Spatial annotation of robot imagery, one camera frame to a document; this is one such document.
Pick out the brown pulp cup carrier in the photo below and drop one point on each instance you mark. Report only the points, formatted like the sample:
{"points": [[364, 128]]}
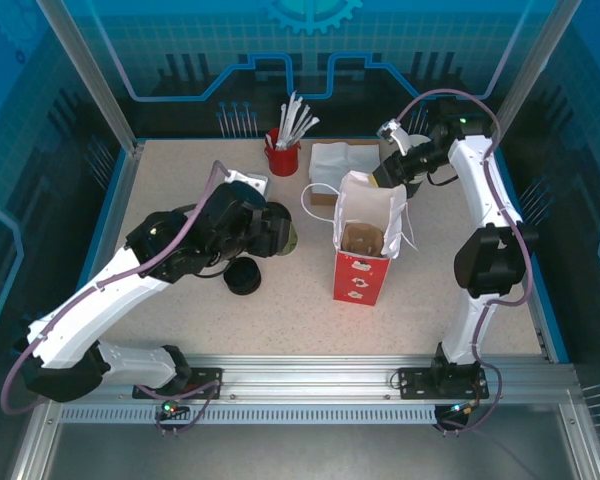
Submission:
{"points": [[360, 240]]}

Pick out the green paper coffee cup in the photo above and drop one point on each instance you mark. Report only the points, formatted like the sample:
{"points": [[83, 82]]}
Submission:
{"points": [[291, 242]]}

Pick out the white paper bag red print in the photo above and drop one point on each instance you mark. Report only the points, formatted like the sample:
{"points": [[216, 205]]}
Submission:
{"points": [[357, 280]]}

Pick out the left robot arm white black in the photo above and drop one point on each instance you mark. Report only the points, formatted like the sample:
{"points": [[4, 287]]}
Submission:
{"points": [[80, 310]]}

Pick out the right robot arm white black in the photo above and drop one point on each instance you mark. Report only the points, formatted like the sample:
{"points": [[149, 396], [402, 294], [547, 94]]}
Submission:
{"points": [[485, 190]]}

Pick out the white paper cup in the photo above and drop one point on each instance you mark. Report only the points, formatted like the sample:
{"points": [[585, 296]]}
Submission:
{"points": [[419, 176], [420, 140]]}

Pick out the white paper napkins stack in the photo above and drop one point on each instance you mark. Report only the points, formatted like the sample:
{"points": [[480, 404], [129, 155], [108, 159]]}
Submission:
{"points": [[330, 160]]}

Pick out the stack of black cup lids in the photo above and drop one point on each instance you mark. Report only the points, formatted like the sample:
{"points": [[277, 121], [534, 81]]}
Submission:
{"points": [[242, 277]]}

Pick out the red straw holder cup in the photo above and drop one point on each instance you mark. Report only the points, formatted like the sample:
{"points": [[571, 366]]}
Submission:
{"points": [[282, 160]]}

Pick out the small circuit board with LEDs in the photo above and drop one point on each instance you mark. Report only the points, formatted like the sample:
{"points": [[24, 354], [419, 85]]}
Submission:
{"points": [[172, 407], [460, 409]]}

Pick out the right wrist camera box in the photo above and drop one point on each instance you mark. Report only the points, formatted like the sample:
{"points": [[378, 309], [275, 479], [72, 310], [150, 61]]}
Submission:
{"points": [[399, 137]]}

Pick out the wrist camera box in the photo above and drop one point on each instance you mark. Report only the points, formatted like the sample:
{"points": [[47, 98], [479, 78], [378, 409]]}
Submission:
{"points": [[399, 137], [250, 181]]}

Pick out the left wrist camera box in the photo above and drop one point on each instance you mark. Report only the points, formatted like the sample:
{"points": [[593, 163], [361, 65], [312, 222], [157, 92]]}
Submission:
{"points": [[250, 181]]}

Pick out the aluminium side frame beam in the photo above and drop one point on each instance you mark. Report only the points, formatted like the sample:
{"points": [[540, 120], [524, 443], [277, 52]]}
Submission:
{"points": [[115, 210], [505, 210]]}

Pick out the aluminium frame post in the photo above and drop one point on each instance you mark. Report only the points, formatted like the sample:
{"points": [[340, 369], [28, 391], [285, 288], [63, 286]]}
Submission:
{"points": [[528, 75], [91, 75]]}

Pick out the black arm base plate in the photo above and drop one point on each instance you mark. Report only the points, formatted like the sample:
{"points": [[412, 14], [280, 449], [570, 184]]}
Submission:
{"points": [[205, 382], [412, 382]]}

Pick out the aluminium front rail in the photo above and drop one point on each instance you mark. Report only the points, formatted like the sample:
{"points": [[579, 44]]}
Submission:
{"points": [[310, 380]]}

